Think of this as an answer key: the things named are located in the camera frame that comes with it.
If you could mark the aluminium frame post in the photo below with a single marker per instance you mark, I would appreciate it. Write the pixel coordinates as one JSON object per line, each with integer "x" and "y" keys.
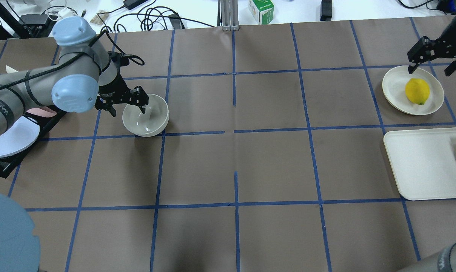
{"x": 227, "y": 17}

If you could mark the cream rectangular tray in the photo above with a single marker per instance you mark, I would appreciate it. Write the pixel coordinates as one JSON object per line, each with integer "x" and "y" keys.
{"x": 423, "y": 162}

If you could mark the cream plate in rack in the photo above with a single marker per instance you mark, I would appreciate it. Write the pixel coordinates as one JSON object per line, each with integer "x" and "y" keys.
{"x": 10, "y": 70}

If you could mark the yellow lemon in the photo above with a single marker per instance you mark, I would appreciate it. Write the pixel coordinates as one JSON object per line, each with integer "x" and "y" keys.
{"x": 417, "y": 91}

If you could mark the pink plate in rack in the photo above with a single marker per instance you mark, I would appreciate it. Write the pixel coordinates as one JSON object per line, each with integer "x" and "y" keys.
{"x": 45, "y": 112}

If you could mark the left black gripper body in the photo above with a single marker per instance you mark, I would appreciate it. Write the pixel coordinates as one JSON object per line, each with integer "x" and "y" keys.
{"x": 111, "y": 93}

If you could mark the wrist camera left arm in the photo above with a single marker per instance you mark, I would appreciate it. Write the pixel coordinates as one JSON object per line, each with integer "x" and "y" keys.
{"x": 119, "y": 59}

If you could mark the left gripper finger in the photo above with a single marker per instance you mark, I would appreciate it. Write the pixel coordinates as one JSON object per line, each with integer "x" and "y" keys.
{"x": 106, "y": 105}
{"x": 139, "y": 98}

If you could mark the cream ceramic bowl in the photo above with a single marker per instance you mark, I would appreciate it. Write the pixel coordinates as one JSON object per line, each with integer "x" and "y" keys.
{"x": 148, "y": 124}

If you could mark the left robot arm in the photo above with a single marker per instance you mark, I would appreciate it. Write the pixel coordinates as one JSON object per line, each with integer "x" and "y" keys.
{"x": 85, "y": 77}

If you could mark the black power adapter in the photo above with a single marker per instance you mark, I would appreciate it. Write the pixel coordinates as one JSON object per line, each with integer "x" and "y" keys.
{"x": 326, "y": 10}

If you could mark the black plate rack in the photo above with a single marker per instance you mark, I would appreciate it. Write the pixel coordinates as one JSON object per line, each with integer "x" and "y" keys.
{"x": 7, "y": 164}

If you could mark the cream round plate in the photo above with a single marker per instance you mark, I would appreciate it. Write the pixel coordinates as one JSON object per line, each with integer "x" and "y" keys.
{"x": 393, "y": 85}

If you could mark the light blue plate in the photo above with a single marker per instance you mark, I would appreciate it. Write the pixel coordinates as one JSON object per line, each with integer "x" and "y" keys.
{"x": 19, "y": 137}

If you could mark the green white carton box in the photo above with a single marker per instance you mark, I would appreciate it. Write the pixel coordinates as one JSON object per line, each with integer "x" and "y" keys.
{"x": 262, "y": 11}

